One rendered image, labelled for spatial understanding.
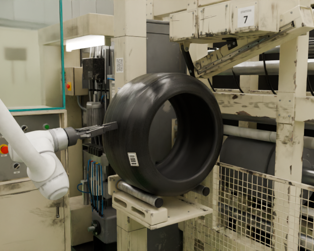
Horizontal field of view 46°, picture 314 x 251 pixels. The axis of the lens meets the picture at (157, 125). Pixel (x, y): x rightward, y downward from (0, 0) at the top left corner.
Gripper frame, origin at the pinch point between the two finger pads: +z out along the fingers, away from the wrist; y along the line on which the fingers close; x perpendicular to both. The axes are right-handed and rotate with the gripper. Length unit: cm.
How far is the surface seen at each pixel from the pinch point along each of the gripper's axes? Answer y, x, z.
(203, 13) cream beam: -3, -43, 56
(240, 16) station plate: -26, -39, 56
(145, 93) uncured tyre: -7.7, -12.1, 14.9
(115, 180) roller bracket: 23.3, 32.8, 10.5
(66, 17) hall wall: 1028, -154, 423
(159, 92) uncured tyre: -10.7, -11.7, 20.0
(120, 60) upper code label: 31.3, -25.8, 27.4
